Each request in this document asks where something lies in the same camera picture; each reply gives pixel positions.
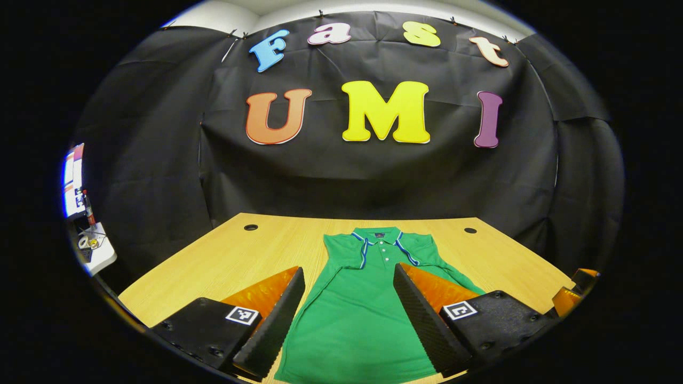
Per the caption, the red bottle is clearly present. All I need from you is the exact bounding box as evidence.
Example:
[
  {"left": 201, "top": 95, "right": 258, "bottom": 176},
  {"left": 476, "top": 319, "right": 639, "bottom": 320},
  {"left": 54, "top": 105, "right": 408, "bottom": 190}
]
[{"left": 83, "top": 189, "right": 97, "bottom": 227}]

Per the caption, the computer monitor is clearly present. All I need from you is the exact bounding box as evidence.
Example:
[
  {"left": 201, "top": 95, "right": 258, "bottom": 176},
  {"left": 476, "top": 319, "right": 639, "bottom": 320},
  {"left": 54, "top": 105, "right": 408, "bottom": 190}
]
[{"left": 63, "top": 143, "right": 86, "bottom": 218}]

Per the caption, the white side table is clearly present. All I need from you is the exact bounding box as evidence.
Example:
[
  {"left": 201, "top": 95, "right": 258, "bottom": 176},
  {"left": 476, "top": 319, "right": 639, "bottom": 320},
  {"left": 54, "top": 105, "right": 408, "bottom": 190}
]
[{"left": 75, "top": 224, "right": 118, "bottom": 276}]

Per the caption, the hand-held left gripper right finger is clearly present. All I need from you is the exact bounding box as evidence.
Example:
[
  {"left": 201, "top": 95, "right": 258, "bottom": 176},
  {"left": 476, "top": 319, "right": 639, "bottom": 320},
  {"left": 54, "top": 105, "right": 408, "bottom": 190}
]
[{"left": 393, "top": 262, "right": 555, "bottom": 378}]

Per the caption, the green T-shirt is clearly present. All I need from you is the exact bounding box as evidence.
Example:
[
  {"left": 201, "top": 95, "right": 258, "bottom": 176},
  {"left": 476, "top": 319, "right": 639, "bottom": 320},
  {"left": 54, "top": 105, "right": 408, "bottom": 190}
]
[{"left": 274, "top": 227, "right": 486, "bottom": 384}]

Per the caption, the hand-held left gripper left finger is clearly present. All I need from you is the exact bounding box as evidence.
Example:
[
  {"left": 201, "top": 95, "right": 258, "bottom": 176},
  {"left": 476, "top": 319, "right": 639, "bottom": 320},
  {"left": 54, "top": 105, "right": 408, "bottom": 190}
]
[{"left": 151, "top": 266, "right": 306, "bottom": 380}]

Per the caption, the black backdrop cloth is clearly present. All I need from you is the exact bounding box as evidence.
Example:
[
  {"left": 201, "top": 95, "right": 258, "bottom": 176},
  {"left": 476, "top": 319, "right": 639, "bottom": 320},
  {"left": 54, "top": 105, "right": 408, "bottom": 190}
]
[{"left": 72, "top": 11, "right": 625, "bottom": 278}]

